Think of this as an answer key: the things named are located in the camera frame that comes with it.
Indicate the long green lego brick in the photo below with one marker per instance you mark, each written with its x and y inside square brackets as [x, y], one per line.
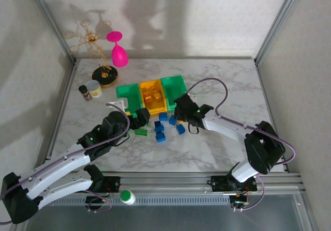
[141, 132]

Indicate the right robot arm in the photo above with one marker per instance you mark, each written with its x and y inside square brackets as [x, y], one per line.
[225, 127]

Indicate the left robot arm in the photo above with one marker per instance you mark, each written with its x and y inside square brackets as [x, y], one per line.
[57, 169]

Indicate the yellow plastic bin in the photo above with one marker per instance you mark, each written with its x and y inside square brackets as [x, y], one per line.
[152, 105]

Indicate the green plastic bin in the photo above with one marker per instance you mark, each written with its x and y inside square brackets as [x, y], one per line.
[173, 91]
[129, 96]

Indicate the small dark spice bottle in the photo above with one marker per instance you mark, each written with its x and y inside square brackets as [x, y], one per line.
[84, 92]

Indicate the white jar with yellow label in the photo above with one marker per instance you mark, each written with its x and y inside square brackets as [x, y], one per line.
[93, 87]

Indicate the pink plastic wine glass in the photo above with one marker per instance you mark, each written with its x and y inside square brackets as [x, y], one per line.
[119, 56]

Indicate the white bottle with green cap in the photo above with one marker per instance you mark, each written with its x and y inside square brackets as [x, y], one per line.
[127, 197]

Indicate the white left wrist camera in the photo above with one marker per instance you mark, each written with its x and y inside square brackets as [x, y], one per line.
[117, 104]

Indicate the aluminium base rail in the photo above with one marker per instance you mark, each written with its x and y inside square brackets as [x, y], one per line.
[165, 183]

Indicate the aluminium frame post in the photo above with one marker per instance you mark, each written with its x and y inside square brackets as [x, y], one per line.
[51, 21]
[276, 21]

